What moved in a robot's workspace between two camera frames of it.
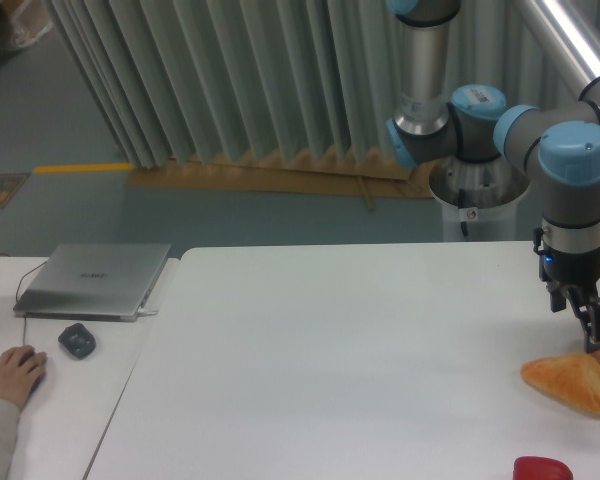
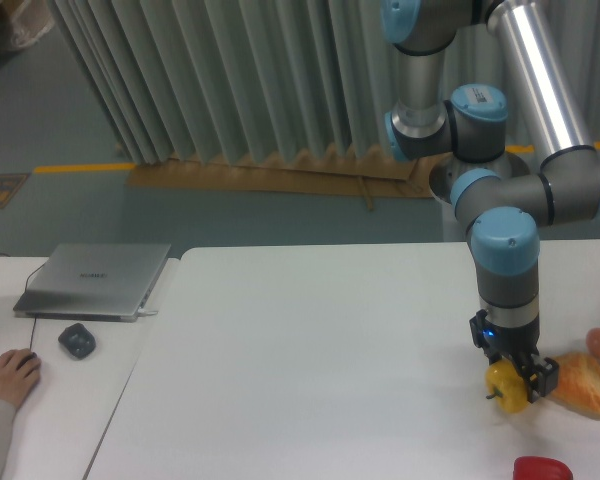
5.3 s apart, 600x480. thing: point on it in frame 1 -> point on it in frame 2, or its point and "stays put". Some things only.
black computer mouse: x=40 y=379 -> x=32 y=355
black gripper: x=572 y=257 -> x=497 y=341
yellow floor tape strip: x=79 y=168 stays put
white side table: x=46 y=439 stays put
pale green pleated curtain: x=205 y=78 stays put
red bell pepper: x=540 y=468 stays put
